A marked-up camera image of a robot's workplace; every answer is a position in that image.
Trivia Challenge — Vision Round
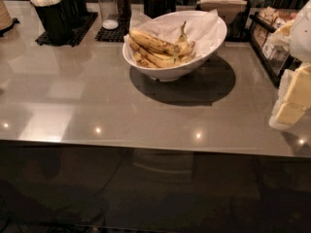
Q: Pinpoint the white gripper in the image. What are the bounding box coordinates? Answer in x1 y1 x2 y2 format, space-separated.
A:
268 0 311 130

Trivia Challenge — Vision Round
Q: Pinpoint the spotted yellow banana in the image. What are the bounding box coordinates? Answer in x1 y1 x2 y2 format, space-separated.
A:
129 30 180 55

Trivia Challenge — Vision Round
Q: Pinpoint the white paper bowl liner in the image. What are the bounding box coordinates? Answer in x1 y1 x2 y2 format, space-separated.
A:
130 11 218 57

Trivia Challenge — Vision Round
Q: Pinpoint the right side banana bunch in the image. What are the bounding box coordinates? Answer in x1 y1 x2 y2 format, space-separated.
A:
176 22 196 63

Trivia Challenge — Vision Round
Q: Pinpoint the white ceramic bowl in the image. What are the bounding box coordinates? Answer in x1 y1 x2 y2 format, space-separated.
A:
122 15 227 82

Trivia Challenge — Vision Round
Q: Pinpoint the lower front yellow banana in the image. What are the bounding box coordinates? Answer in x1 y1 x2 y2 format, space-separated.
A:
133 51 156 69

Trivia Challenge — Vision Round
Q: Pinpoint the black condiment packet rack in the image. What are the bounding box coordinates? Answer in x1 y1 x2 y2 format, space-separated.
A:
249 7 300 87

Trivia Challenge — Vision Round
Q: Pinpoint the brown napkin dispenser stack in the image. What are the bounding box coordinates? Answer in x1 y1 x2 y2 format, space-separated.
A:
196 0 251 41

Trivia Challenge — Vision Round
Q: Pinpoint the pepper grinder dark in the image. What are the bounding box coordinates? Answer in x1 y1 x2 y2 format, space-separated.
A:
116 0 131 20

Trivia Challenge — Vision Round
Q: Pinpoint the salt shaker glass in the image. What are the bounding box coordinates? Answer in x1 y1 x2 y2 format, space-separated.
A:
98 0 119 30

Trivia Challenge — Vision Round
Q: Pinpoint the black rubber mat left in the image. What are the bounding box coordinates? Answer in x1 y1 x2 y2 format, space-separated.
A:
35 11 99 48

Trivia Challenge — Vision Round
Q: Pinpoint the stack of paper cups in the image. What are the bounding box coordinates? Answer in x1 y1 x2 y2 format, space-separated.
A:
0 0 13 30

